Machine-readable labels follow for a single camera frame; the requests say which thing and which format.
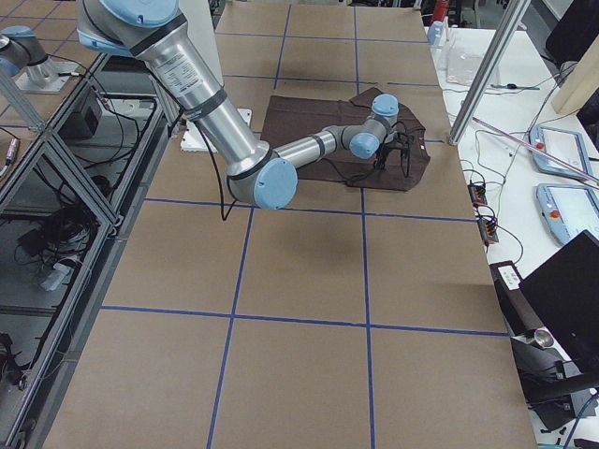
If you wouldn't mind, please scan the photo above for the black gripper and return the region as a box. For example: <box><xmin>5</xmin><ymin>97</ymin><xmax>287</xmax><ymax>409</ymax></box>
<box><xmin>379</xmin><ymin>133</ymin><xmax>408</xmax><ymax>162</ymax></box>

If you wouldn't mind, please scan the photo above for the brown t-shirt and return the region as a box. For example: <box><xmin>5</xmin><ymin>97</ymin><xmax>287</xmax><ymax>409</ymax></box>
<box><xmin>261</xmin><ymin>88</ymin><xmax>431</xmax><ymax>191</ymax></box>

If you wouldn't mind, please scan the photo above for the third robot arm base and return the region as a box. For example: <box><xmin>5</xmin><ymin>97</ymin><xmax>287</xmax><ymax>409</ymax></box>
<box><xmin>1</xmin><ymin>25</ymin><xmax>79</xmax><ymax>94</ymax></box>

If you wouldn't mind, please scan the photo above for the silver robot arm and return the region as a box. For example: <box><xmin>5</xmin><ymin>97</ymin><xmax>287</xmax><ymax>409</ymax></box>
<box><xmin>77</xmin><ymin>0</ymin><xmax>400</xmax><ymax>210</ymax></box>

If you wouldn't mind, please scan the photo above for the blue teach pendant far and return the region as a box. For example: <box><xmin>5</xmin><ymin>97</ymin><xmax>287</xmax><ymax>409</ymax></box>
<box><xmin>530</xmin><ymin>125</ymin><xmax>592</xmax><ymax>181</ymax></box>

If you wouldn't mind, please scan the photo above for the blue teach pendant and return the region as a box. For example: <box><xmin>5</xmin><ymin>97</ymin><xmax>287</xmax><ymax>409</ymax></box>
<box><xmin>530</xmin><ymin>125</ymin><xmax>592</xmax><ymax>181</ymax></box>
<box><xmin>535</xmin><ymin>183</ymin><xmax>598</xmax><ymax>245</ymax></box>

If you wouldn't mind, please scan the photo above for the blue teach pendant near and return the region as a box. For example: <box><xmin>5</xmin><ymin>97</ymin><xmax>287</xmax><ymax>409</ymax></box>
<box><xmin>535</xmin><ymin>183</ymin><xmax>598</xmax><ymax>245</ymax></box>

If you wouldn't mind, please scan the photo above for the aluminium frame post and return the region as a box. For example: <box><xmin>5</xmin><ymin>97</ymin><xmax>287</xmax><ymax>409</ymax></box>
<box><xmin>448</xmin><ymin>0</ymin><xmax>531</xmax><ymax>146</ymax></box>

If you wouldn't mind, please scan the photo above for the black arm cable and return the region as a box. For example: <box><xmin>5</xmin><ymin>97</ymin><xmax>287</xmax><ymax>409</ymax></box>
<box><xmin>198</xmin><ymin>125</ymin><xmax>238</xmax><ymax>222</ymax></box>

